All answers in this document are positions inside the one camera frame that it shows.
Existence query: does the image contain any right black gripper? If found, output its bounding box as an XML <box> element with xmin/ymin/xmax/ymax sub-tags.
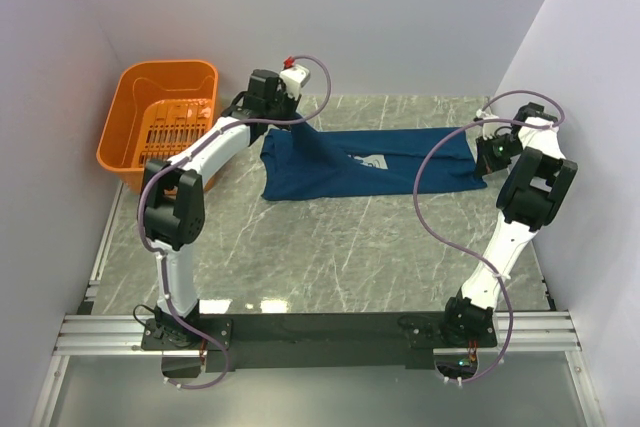
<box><xmin>474</xmin><ymin>133</ymin><xmax>523</xmax><ymax>178</ymax></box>

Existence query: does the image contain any blue mickey mouse t-shirt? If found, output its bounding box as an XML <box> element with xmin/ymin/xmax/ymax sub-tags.
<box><xmin>259</xmin><ymin>114</ymin><xmax>488</xmax><ymax>202</ymax></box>

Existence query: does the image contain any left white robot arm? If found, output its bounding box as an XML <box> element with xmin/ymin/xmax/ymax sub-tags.
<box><xmin>137</xmin><ymin>64</ymin><xmax>310</xmax><ymax>349</ymax></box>

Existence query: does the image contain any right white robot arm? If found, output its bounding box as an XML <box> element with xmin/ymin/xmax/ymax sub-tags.
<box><xmin>438</xmin><ymin>103</ymin><xmax>578</xmax><ymax>347</ymax></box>

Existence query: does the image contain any orange plastic basket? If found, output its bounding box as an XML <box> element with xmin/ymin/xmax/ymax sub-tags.
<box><xmin>96</xmin><ymin>60</ymin><xmax>219</xmax><ymax>194</ymax></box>

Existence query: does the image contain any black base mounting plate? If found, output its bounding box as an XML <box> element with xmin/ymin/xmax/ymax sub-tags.
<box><xmin>141</xmin><ymin>312</ymin><xmax>497</xmax><ymax>373</ymax></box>

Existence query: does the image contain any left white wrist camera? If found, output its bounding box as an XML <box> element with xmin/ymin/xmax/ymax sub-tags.
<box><xmin>279</xmin><ymin>57</ymin><xmax>311</xmax><ymax>99</ymax></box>

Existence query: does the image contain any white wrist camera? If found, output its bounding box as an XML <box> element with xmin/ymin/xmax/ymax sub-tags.
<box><xmin>279</xmin><ymin>57</ymin><xmax>311</xmax><ymax>99</ymax></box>
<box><xmin>474</xmin><ymin>107</ymin><xmax>496</xmax><ymax>122</ymax></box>

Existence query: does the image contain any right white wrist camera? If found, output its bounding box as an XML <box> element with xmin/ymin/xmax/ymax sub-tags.
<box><xmin>474</xmin><ymin>107</ymin><xmax>496</xmax><ymax>122</ymax></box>

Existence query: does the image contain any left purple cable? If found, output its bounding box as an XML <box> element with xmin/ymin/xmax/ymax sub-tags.
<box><xmin>137</xmin><ymin>54</ymin><xmax>332</xmax><ymax>391</ymax></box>

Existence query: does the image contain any purple cable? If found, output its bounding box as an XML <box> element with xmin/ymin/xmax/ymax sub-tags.
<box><xmin>412</xmin><ymin>90</ymin><xmax>566</xmax><ymax>384</ymax></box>
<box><xmin>137</xmin><ymin>54</ymin><xmax>332</xmax><ymax>391</ymax></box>

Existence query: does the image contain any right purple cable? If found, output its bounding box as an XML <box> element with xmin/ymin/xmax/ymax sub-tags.
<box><xmin>412</xmin><ymin>90</ymin><xmax>566</xmax><ymax>384</ymax></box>

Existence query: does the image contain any aluminium frame rail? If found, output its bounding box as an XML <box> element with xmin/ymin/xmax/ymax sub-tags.
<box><xmin>31</xmin><ymin>184</ymin><xmax>605</xmax><ymax>426</ymax></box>

